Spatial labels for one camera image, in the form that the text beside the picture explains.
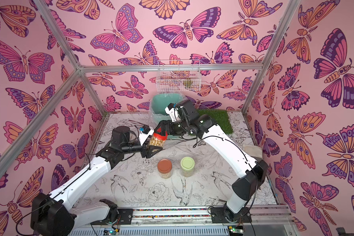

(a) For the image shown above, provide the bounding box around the green artificial grass mat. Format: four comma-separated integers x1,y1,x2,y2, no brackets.
197,109,233,135

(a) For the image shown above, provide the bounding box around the green object in basket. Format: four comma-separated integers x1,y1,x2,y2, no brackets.
183,78,193,89

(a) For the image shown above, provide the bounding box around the red jar lid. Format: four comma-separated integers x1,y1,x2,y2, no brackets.
153,132,168,141

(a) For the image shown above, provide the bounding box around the clear plastic bin liner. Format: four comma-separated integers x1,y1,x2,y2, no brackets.
149,93,186,131

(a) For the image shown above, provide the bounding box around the green lid peanut jar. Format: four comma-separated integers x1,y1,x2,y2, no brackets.
180,157,195,178

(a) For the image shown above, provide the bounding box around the brown lid peanut jar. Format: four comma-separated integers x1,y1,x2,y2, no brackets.
157,159,173,179

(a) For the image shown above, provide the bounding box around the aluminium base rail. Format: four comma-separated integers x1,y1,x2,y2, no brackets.
70,205,300,236

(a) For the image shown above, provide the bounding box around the white wire basket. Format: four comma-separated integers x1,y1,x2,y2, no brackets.
155,59,202,93

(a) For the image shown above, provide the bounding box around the clear peanut jar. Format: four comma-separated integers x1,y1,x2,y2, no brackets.
148,135,166,148

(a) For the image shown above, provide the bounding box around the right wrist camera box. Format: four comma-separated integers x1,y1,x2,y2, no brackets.
165,103,176,117

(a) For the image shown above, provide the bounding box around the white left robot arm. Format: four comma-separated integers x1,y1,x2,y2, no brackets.
30,125,170,236

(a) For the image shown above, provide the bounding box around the cream work glove right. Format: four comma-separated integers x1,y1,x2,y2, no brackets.
242,144,263,161

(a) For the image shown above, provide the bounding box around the mint green trash bin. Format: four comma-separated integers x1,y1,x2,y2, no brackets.
149,93,184,124

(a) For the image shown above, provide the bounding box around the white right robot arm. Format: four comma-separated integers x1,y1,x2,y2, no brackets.
154,99,268,222

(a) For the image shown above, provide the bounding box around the aluminium frame post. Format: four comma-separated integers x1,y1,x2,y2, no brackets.
242,0,301,115

